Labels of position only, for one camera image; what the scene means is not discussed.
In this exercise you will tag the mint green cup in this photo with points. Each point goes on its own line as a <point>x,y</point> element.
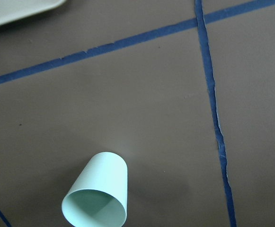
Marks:
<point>98,197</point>

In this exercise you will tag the beige serving tray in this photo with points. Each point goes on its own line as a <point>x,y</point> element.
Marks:
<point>13,10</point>

